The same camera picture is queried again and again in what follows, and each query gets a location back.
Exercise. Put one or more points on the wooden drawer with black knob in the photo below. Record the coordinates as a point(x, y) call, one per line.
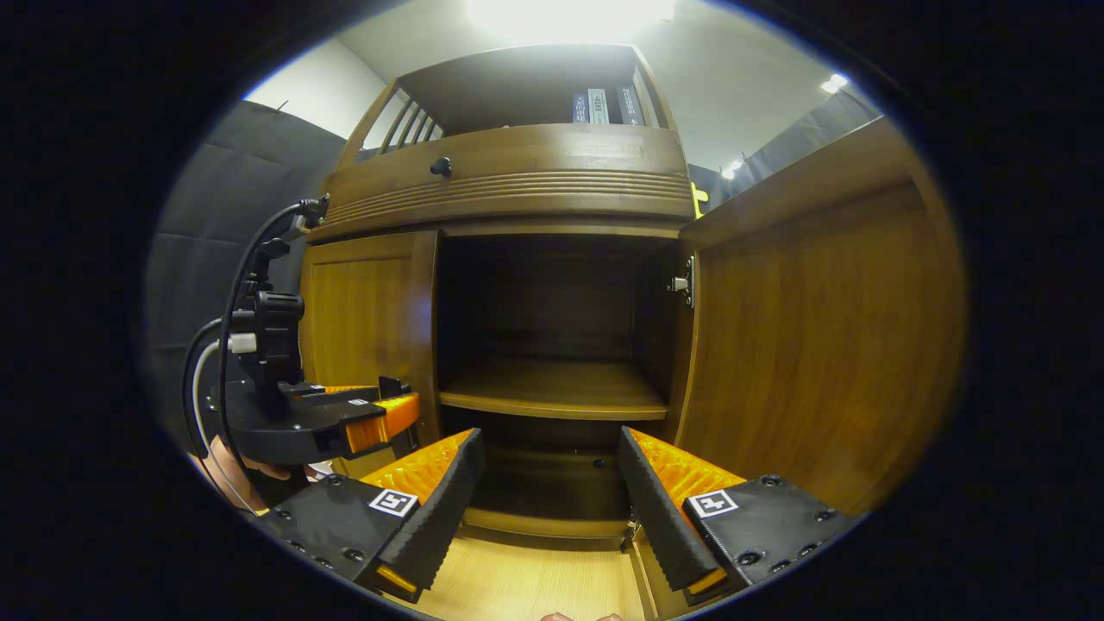
point(552, 164)

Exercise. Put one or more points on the wooden double-door shoe cabinet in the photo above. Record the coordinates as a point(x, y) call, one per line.
point(517, 86)

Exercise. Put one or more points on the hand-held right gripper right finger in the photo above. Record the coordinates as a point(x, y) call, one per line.
point(660, 517)

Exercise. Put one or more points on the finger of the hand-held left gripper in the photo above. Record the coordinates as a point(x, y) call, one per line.
point(397, 416)

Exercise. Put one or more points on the wooden cabinet door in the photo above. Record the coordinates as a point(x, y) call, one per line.
point(366, 319)
point(819, 336)

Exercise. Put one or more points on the grey spine book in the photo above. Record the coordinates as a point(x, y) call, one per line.
point(599, 106)

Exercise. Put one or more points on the small ceiling light panel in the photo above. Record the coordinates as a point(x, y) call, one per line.
point(834, 84)

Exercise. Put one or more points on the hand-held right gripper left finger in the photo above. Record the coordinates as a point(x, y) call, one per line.
point(444, 517)

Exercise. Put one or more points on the metal door hinge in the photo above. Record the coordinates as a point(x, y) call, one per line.
point(632, 535)
point(684, 283)

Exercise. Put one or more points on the dark blue book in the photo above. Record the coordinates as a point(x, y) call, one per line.
point(580, 109)

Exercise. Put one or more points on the wooden inner shelf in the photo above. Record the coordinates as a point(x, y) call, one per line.
point(552, 388)

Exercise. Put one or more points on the large ceiling light panel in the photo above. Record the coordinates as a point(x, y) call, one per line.
point(569, 17)

